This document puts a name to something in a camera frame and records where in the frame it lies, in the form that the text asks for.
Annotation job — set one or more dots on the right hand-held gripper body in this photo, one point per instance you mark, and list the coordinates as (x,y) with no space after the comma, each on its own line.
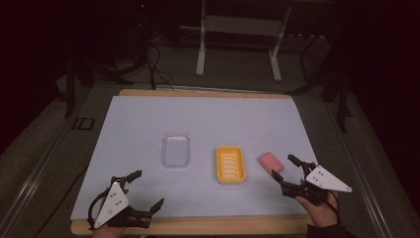
(318,180)

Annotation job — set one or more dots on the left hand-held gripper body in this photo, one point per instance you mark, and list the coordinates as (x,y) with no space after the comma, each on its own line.
(114,205)

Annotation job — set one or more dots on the pink soap bar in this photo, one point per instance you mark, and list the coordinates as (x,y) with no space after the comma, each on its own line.
(270,162)

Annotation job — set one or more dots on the yellow soap dish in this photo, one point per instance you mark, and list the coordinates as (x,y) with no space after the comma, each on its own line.
(230,164)

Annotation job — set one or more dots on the person's left hand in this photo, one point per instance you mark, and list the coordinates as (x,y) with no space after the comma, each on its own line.
(107,232)

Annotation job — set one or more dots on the person's right hand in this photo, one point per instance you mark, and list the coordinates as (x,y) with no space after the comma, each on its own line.
(317,213)

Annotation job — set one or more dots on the clear plastic tray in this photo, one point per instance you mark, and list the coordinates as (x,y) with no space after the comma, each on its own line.
(175,150)

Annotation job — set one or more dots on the black tripod stand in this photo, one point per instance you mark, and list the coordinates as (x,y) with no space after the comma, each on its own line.
(341,102)
(70,89)

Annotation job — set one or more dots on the pale blue table mat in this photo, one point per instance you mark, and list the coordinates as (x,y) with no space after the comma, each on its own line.
(204,122)

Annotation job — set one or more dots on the white metal stand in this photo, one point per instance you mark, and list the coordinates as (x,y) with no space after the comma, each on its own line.
(202,49)

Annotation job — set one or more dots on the metal floor rail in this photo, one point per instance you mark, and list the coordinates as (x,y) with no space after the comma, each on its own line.
(36,172)
(360,172)

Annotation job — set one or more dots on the black rectangular frame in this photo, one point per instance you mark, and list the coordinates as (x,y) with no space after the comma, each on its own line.
(84,123)

